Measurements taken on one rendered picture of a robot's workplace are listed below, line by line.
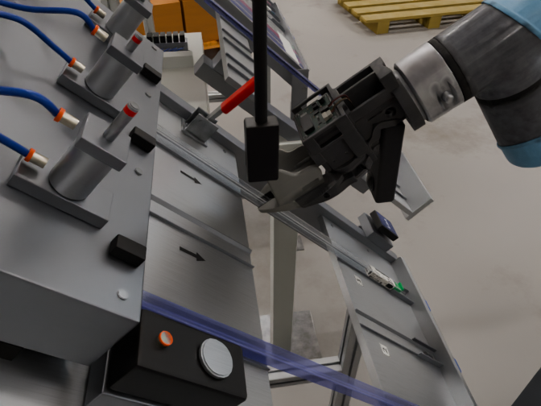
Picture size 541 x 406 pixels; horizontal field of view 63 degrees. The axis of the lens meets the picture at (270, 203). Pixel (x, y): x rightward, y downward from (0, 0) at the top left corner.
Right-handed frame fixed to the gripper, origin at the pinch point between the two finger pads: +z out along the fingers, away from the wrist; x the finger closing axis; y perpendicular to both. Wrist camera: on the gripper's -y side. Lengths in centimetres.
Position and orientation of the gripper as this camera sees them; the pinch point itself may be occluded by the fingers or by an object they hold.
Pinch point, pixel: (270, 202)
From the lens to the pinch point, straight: 55.4
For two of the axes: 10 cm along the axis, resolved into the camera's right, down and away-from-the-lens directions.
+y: -5.8, -5.6, -6.0
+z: -8.0, 5.2, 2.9
